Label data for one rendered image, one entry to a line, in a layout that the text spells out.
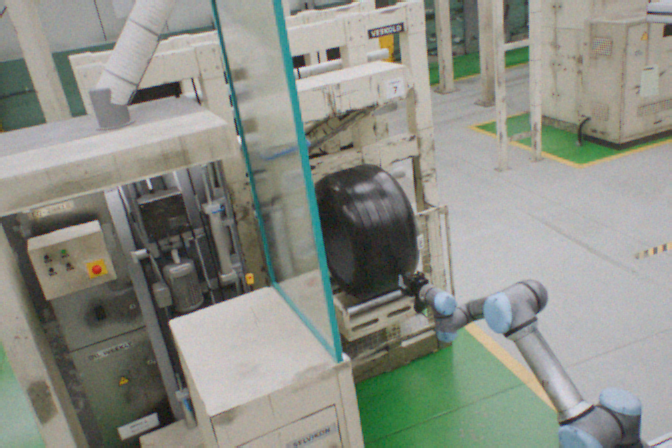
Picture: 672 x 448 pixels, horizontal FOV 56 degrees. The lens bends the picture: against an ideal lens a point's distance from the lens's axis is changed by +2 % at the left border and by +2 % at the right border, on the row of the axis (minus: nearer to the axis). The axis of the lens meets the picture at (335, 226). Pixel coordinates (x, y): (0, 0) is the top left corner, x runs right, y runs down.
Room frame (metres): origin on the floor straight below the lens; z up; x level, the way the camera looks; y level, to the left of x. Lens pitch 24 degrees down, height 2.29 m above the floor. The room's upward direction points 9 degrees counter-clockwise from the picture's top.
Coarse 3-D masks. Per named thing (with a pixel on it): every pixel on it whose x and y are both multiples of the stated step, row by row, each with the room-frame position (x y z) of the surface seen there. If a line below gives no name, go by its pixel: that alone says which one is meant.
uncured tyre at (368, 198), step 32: (320, 192) 2.46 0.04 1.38; (352, 192) 2.30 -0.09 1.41; (384, 192) 2.31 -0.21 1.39; (352, 224) 2.22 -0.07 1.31; (384, 224) 2.22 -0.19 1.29; (416, 224) 2.28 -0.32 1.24; (352, 256) 2.22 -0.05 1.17; (384, 256) 2.18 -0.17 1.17; (416, 256) 2.24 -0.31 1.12; (352, 288) 2.28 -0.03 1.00; (384, 288) 2.24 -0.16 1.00
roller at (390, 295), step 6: (378, 294) 2.32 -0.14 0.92; (384, 294) 2.32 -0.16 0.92; (390, 294) 2.32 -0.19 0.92; (396, 294) 2.32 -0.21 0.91; (402, 294) 2.33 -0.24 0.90; (366, 300) 2.29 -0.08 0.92; (372, 300) 2.29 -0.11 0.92; (378, 300) 2.29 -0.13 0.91; (384, 300) 2.30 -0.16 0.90; (390, 300) 2.31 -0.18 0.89; (348, 306) 2.26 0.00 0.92; (354, 306) 2.26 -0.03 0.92; (360, 306) 2.26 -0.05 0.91; (366, 306) 2.27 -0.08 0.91; (372, 306) 2.28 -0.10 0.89; (348, 312) 2.24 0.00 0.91; (354, 312) 2.25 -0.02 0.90
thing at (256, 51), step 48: (240, 0) 1.65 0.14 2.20; (240, 48) 1.74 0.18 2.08; (288, 48) 1.41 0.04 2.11; (240, 96) 1.84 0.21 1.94; (288, 96) 1.43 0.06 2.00; (288, 144) 1.50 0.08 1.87; (288, 192) 1.57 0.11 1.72; (288, 240) 1.65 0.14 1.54; (288, 288) 1.75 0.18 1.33; (336, 336) 1.41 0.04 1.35
